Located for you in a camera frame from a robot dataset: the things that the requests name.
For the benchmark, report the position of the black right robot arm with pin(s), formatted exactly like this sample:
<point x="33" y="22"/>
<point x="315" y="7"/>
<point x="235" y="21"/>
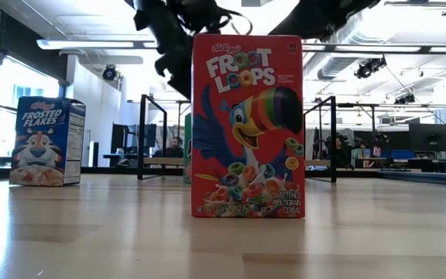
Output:
<point x="316" y="17"/>

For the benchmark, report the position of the long ceiling light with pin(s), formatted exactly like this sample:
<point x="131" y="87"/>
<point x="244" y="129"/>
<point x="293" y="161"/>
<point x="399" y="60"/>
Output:
<point x="378" y="49"/>
<point x="91" y="44"/>
<point x="416" y="3"/>

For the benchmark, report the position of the person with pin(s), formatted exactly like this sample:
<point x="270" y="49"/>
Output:
<point x="337" y="149"/>
<point x="173" y="149"/>

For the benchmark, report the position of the black ceiling spotlight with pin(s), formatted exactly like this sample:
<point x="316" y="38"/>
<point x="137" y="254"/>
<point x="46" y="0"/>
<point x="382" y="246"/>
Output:
<point x="109" y="73"/>
<point x="368" y="67"/>
<point x="405" y="99"/>

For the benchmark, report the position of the blue Frosted Flakes cereal box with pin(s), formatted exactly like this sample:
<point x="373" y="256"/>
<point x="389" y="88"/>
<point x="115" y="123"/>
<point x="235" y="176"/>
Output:
<point x="41" y="143"/>

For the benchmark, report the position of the red Froot Loops cereal box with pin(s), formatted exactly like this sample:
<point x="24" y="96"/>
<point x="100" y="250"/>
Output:
<point x="246" y="128"/>

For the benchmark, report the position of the green Apple Jacks cereal box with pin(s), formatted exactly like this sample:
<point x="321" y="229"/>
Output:
<point x="187" y="155"/>

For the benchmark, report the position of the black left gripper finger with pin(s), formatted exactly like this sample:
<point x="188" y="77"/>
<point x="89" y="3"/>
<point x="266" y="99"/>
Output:
<point x="182" y="85"/>

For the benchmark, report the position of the silver ventilation duct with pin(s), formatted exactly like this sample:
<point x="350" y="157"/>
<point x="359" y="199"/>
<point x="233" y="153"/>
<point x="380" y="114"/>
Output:
<point x="335" y="66"/>

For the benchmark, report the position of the black monitor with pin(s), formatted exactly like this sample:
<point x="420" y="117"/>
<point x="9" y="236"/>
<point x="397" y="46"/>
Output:
<point x="430" y="137"/>
<point x="120" y="137"/>
<point x="145" y="135"/>

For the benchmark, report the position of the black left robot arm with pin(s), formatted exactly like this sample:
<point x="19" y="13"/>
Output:
<point x="192" y="11"/>

